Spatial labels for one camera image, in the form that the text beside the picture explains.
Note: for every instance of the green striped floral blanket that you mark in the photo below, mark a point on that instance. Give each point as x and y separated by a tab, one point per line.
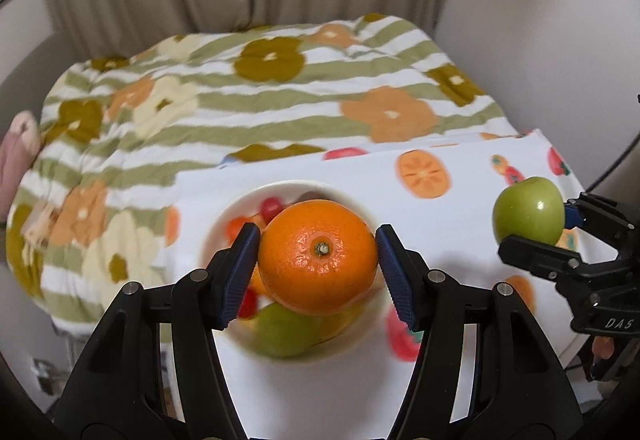
200	105

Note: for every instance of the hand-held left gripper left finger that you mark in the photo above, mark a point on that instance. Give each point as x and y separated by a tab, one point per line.
240	275

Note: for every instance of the tiny orange kumquat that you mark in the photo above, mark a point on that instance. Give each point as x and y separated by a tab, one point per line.
236	227

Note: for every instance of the green apple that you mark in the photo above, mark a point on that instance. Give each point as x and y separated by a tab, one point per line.
285	332
530	210

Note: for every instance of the red cherry tomato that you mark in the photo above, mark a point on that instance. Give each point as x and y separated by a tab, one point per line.
271	209

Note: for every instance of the cream and yellow oval plate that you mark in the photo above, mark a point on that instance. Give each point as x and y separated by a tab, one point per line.
220	230

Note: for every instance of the large orange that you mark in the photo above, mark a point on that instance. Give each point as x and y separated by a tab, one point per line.
317	257

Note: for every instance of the white fruit print cloth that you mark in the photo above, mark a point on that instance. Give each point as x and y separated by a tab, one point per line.
450	220

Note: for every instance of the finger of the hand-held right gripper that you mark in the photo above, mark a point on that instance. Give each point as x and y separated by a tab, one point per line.
540	257
595	210

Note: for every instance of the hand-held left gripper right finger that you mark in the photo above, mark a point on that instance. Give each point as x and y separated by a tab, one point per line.
397	275

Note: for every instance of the person's right hand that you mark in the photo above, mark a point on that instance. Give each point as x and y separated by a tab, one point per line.
602	350

